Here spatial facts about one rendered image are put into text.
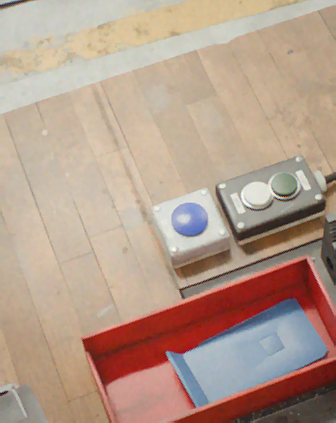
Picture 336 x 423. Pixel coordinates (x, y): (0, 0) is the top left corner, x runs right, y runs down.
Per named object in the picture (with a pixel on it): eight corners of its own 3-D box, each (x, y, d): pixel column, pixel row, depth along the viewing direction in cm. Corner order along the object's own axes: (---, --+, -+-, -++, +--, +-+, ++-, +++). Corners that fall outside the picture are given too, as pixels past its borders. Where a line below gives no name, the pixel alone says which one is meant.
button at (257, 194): (240, 196, 132) (239, 186, 131) (264, 187, 133) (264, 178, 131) (250, 217, 131) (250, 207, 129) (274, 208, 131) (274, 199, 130)
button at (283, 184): (266, 186, 133) (267, 177, 131) (290, 178, 133) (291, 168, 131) (277, 207, 131) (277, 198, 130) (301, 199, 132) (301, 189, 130)
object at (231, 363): (166, 363, 124) (164, 352, 121) (294, 299, 127) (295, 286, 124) (198, 419, 120) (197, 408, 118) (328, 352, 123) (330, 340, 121)
